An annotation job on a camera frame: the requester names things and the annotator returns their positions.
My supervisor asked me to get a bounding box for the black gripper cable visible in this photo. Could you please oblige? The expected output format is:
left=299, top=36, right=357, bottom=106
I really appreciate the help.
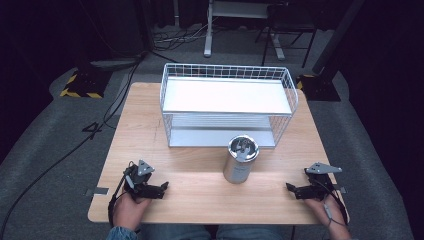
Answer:
left=107, top=161, right=136, bottom=228
left=314, top=178, right=350, bottom=231

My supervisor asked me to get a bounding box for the bundle of floor cables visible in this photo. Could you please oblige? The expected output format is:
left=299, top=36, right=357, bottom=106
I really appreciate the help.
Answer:
left=152, top=23, right=218, bottom=53

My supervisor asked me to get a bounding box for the black yellow striped stand base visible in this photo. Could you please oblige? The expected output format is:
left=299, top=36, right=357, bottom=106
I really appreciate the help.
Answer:
left=296, top=73, right=342, bottom=102
left=59, top=68, right=113, bottom=100

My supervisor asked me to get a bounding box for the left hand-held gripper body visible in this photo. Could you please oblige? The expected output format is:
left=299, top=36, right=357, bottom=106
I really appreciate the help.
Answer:
left=122, top=159, right=162, bottom=202

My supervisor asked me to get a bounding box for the dark slanted stand pole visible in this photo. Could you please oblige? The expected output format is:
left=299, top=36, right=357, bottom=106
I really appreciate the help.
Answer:
left=311, top=0, right=367, bottom=76

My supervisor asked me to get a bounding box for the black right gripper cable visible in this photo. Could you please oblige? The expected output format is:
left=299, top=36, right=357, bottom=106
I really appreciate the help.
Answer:
left=314, top=178, right=350, bottom=231

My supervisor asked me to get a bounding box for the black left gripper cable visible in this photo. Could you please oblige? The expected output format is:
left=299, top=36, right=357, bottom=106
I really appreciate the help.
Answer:
left=107, top=161, right=136, bottom=228

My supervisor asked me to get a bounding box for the person's right hand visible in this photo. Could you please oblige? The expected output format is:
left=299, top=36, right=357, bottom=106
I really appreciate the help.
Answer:
left=303, top=193, right=350, bottom=236

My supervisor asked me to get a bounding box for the person's left hand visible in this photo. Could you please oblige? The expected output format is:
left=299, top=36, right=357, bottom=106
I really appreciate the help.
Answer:
left=112, top=190, right=152, bottom=232

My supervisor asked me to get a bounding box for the long black floor cable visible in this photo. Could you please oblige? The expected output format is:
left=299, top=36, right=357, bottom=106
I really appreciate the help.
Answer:
left=0, top=54, right=148, bottom=239

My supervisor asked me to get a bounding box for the silver metal can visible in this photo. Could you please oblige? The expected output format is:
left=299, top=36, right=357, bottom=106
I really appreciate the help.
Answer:
left=222, top=134, right=261, bottom=185

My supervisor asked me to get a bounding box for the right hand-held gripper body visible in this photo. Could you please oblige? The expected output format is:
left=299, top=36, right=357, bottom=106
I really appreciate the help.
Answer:
left=299, top=162, right=343, bottom=202

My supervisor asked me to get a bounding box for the white metal desk frame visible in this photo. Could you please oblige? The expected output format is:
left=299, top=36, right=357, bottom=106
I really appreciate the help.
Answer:
left=203, top=0, right=287, bottom=61

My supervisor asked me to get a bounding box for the white wire shelf rack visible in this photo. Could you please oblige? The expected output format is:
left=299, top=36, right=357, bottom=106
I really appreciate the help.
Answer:
left=159, top=62, right=300, bottom=149

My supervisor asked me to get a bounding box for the black chair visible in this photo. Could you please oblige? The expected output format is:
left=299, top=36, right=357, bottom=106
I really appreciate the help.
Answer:
left=254, top=2, right=318, bottom=69

